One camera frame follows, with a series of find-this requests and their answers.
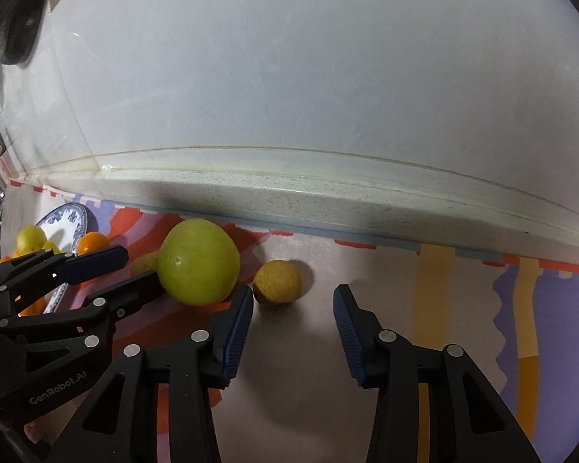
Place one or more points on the black frying pan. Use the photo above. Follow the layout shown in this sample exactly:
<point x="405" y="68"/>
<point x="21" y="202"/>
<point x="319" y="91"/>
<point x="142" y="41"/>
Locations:
<point x="24" y="24"/>

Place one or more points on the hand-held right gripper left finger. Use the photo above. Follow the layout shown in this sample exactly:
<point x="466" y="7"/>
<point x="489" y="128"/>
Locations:
<point x="236" y="330"/>

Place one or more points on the orange tangerine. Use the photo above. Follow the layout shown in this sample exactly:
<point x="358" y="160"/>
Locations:
<point x="13" y="254"/>
<point x="92" y="242"/>
<point x="34" y="306"/>

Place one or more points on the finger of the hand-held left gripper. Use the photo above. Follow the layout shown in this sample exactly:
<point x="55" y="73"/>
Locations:
<point x="130" y="294"/>
<point x="96" y="260"/>

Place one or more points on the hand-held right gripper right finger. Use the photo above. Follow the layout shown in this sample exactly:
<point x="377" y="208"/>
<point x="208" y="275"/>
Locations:
<point x="348" y="337"/>

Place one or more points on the green apple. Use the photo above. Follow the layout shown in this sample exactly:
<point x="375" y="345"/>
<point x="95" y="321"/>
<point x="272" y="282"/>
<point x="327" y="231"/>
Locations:
<point x="198" y="260"/>
<point x="30" y="237"/>

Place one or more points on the blue-rimmed white plate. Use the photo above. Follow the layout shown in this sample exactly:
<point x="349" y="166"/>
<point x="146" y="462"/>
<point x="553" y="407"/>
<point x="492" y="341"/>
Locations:
<point x="60" y="222"/>

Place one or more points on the colourful patterned cloth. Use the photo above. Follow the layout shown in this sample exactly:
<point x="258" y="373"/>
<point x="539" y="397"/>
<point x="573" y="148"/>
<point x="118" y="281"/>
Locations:
<point x="463" y="308"/>

